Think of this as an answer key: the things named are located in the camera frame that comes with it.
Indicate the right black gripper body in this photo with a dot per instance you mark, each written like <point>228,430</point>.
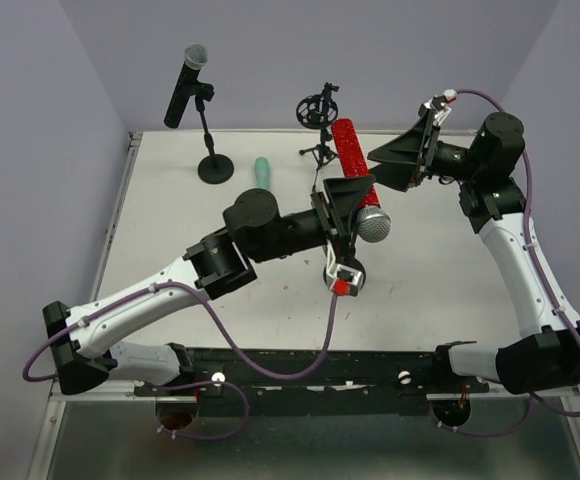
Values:
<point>430,151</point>

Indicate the short black round-base stand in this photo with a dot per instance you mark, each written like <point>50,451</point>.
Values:
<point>214,168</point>

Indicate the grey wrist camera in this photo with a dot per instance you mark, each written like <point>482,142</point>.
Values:
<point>343,277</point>
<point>438,107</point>

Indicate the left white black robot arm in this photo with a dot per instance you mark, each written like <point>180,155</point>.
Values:
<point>88,342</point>

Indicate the black mounting base plate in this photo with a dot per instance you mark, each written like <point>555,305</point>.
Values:
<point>345,383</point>

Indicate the red microphone grey grille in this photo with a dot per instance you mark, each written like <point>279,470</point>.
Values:
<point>373,224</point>

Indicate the black tripod shock mount stand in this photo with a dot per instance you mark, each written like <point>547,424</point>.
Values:
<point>319,112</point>

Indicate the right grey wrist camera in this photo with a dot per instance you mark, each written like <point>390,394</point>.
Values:
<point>438,107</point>

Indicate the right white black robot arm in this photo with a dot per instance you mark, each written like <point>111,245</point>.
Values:
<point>547,354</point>

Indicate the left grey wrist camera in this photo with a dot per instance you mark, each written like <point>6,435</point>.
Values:
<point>343,277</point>

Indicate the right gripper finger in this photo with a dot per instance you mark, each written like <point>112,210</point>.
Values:
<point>395,176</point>
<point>403,149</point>

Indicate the mint green microphone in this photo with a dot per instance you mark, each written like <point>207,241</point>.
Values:
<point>262,172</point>

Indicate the black microphone silver grille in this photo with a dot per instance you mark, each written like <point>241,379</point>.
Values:
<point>195,58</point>

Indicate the tall black round-base stand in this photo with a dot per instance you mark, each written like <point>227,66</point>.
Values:
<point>342,270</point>

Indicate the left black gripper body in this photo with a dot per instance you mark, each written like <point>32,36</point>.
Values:
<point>328,215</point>

